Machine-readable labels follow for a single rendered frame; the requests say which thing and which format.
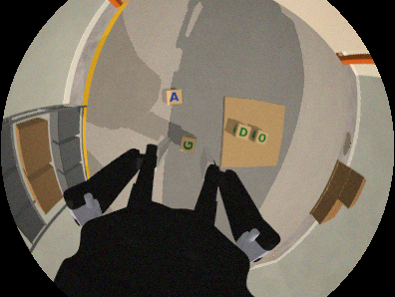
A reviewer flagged tan square mat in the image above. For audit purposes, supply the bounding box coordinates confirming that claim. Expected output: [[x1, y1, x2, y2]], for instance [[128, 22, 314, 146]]
[[220, 97, 285, 167]]

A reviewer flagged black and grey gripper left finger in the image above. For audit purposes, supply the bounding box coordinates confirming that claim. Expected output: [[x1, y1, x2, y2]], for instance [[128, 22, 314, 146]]
[[63, 138, 170, 248]]

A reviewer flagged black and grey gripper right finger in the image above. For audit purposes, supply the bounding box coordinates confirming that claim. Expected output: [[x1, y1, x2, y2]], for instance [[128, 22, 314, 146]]
[[181, 146, 280, 263]]

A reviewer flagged tan letter block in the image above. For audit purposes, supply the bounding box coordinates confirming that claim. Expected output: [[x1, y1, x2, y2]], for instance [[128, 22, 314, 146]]
[[180, 135, 197, 153], [250, 128, 268, 146], [167, 89, 184, 106], [231, 122, 251, 141]]

